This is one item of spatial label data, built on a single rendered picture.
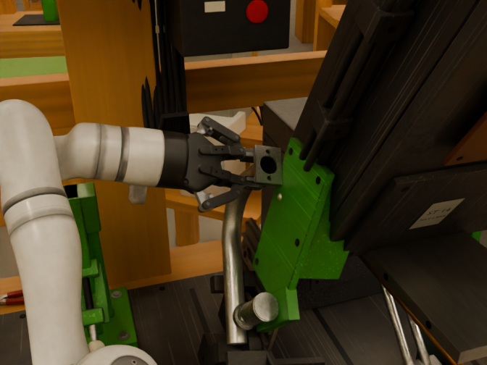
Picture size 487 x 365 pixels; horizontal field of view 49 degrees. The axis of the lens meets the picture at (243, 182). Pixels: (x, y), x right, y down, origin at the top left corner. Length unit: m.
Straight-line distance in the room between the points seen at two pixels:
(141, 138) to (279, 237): 0.23
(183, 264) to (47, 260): 0.59
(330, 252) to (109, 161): 0.31
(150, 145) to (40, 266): 0.20
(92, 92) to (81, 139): 0.27
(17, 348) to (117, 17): 0.56
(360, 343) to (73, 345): 0.51
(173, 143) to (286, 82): 0.46
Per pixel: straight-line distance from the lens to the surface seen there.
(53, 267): 0.59
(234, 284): 0.81
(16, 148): 0.64
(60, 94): 1.02
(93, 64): 0.91
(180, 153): 0.68
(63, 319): 0.60
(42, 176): 0.63
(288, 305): 0.71
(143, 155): 0.67
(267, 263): 0.77
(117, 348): 0.55
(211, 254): 1.17
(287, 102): 0.96
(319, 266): 0.73
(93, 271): 0.88
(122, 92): 0.93
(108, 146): 0.67
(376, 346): 0.96
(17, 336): 1.03
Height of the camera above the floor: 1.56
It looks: 28 degrees down
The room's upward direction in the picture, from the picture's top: straight up
